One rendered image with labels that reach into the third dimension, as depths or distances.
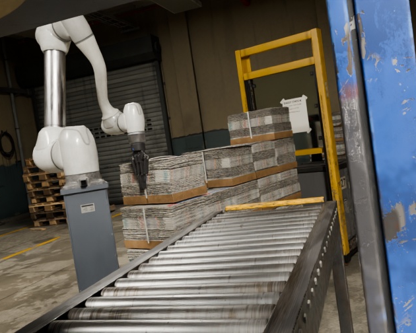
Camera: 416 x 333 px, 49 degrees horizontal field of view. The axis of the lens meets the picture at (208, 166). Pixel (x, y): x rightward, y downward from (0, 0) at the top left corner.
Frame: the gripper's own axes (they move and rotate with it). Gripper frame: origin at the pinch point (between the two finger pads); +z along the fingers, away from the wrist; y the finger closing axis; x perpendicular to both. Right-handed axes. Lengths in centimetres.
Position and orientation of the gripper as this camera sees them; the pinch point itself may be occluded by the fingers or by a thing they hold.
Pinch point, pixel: (142, 182)
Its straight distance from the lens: 241.6
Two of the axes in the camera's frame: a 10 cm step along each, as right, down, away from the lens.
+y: -7.9, 0.8, 6.0
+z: 1.3, 9.9, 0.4
